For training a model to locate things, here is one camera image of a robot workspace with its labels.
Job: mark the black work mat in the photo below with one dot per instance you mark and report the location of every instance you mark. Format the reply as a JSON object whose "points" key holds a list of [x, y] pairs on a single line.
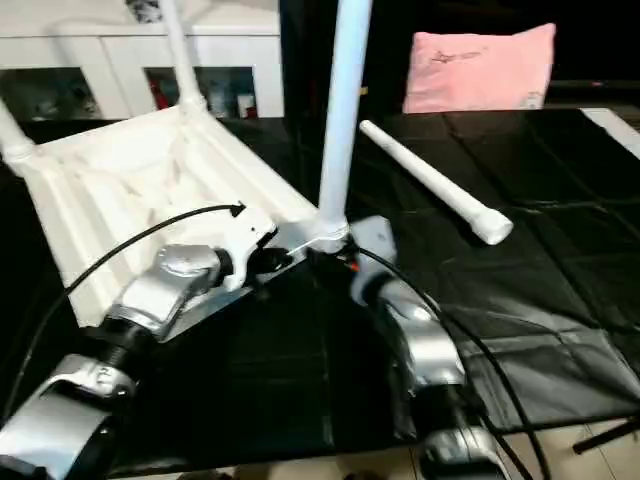
{"points": [[520, 280]]}

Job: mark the black tripod stand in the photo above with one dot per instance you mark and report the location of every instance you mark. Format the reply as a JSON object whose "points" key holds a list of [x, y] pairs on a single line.
{"points": [[605, 435]]}

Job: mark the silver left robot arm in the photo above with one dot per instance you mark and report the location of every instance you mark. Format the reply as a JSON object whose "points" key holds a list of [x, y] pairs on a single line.
{"points": [[140, 330]]}

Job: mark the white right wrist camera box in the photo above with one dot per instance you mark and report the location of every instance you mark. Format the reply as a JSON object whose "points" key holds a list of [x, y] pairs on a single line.
{"points": [[372, 238]]}

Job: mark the dark ornament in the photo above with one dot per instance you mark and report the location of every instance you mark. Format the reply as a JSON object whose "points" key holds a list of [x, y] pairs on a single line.
{"points": [[145, 8]]}

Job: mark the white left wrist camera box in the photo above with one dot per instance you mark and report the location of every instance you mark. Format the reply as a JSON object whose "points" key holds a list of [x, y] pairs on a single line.
{"points": [[240, 240]]}

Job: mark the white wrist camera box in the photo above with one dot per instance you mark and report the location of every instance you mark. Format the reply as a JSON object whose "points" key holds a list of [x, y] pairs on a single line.
{"points": [[372, 238], [240, 240]]}

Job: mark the white glass-door cabinet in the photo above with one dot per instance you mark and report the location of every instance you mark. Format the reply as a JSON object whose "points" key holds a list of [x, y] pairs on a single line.
{"points": [[90, 60]]}

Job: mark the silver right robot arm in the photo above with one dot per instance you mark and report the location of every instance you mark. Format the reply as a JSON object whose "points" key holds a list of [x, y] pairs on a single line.
{"points": [[420, 360]]}

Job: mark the black sofa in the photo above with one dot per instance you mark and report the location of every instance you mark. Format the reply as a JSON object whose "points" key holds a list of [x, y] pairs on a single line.
{"points": [[390, 50]]}

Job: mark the pink printed pillow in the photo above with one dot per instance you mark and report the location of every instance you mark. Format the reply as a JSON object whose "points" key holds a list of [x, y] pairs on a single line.
{"points": [[480, 70]]}

